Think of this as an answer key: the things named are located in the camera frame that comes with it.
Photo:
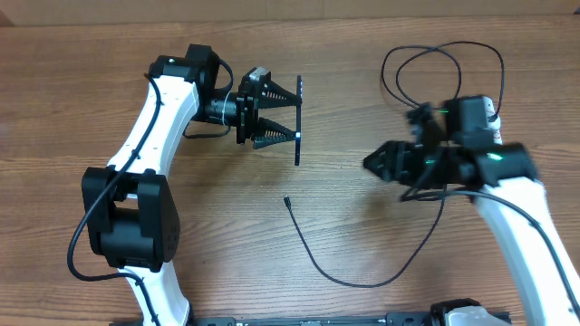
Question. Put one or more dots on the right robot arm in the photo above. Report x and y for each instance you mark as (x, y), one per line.
(466, 157)

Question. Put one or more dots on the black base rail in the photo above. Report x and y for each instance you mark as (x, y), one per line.
(389, 319)

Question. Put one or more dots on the white power strip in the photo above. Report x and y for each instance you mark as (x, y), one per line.
(490, 109)

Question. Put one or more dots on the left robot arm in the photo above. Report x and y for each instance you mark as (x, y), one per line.
(130, 214)

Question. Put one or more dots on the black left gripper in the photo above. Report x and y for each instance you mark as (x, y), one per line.
(247, 105)

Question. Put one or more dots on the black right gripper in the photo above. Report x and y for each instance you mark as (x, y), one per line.
(391, 165)

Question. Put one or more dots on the white charger plug adapter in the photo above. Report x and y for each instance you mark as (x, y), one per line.
(494, 123)

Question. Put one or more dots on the smartphone with blue screen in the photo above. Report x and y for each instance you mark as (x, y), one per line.
(298, 122)

